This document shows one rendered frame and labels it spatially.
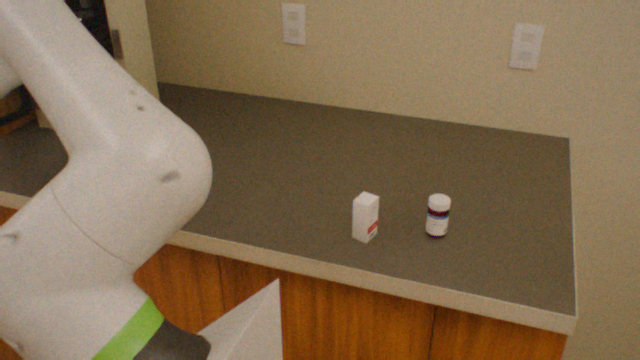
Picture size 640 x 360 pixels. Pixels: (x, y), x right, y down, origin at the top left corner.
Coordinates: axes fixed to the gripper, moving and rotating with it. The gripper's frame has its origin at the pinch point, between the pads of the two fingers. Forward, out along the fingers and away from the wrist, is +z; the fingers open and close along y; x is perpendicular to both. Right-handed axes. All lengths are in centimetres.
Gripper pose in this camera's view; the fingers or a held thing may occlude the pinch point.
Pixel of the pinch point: (92, 30)
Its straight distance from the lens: 163.4
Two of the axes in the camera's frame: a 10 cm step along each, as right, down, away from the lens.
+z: 3.4, -4.8, 8.1
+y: -9.4, -1.7, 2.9
